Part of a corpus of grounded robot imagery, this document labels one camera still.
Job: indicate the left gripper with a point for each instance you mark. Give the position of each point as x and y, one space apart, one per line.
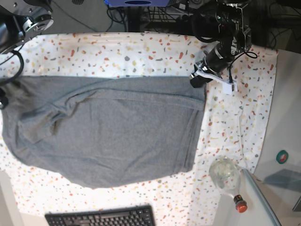
215 62

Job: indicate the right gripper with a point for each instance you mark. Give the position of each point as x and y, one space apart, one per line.
3 99

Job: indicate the grey t-shirt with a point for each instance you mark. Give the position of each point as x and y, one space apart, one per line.
103 133

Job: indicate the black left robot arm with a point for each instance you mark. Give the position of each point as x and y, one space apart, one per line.
225 22

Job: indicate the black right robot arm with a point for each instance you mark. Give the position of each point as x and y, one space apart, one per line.
20 22

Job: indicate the terrazzo patterned tablecloth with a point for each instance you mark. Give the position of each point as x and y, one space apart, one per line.
233 125

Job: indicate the clear glass bottle red cap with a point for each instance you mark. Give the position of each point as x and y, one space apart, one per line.
226 176

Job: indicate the green tape roll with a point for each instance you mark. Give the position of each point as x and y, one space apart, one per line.
282 157

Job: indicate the black computer keyboard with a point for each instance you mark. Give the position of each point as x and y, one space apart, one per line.
131 216

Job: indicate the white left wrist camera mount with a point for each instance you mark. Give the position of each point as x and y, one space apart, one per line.
228 85

